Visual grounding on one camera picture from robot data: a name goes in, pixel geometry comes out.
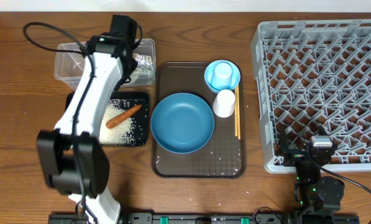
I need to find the yellow green snack wrapper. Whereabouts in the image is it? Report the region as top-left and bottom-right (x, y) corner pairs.
(133, 53), (153, 74)

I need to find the white cup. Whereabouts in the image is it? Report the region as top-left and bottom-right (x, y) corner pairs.
(213, 90), (236, 118)

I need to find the orange carrot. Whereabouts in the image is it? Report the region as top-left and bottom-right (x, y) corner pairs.
(106, 105), (142, 129)

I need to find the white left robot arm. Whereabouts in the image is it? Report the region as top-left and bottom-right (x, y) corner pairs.
(37, 33), (140, 223)

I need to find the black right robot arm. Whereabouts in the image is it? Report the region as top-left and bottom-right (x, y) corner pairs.
(278, 127), (345, 223)

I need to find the grey dishwasher rack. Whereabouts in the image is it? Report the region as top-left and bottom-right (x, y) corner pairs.
(250, 19), (371, 174)

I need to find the black food waste tray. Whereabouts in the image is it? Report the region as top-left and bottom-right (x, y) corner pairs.
(65, 91), (150, 147)

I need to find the clear plastic bin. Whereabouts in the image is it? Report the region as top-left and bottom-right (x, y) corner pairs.
(54, 39), (157, 90)

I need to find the brown serving tray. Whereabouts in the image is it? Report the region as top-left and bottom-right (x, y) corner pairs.
(152, 62), (247, 178)

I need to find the pile of white rice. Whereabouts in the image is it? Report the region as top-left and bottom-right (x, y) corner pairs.
(99, 99), (135, 146)

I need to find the light blue cup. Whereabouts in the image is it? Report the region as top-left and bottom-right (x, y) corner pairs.
(211, 62), (232, 90)

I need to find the light blue bowl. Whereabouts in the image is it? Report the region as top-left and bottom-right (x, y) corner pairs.
(204, 60), (240, 93)

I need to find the dark blue plate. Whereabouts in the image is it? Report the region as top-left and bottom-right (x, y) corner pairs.
(150, 93), (215, 154)

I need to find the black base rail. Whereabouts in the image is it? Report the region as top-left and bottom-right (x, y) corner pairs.
(48, 213), (360, 224)

